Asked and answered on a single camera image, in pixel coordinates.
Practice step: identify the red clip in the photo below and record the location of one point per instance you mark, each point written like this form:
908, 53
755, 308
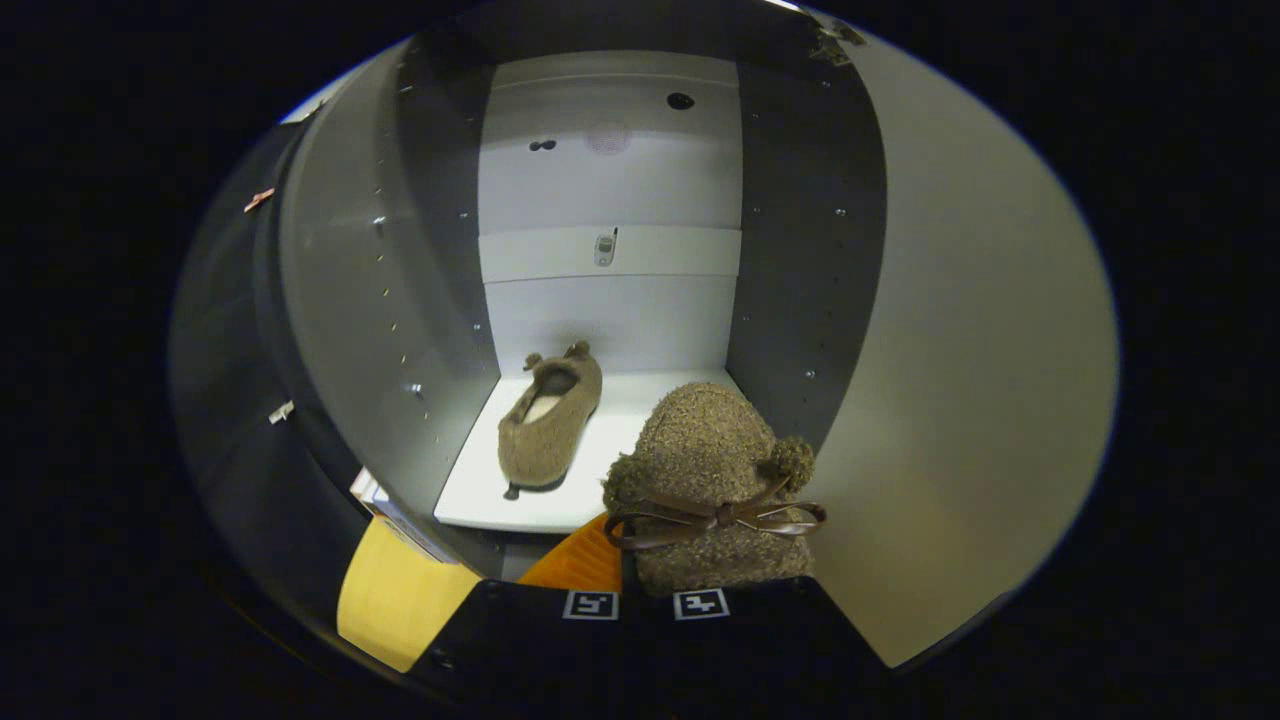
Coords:
259, 200

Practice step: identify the brown fuzzy shoe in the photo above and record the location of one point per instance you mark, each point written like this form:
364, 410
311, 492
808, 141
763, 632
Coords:
700, 440
545, 440

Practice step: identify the dark grey shoe cabinet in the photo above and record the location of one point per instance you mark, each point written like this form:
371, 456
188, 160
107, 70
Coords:
380, 300

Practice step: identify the white clip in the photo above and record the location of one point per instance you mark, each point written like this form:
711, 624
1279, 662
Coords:
281, 412

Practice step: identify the beige shoe cabinet door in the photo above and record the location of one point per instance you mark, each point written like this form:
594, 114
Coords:
980, 400

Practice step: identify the white cabinet shelf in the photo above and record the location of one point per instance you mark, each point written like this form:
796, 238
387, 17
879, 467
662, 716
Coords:
470, 500

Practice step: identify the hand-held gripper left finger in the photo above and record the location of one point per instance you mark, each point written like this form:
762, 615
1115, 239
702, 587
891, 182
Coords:
530, 640

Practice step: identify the black backdrop cloth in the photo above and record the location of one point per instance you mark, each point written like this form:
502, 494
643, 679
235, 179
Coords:
220, 350

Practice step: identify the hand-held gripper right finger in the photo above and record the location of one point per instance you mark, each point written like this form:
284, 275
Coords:
760, 640

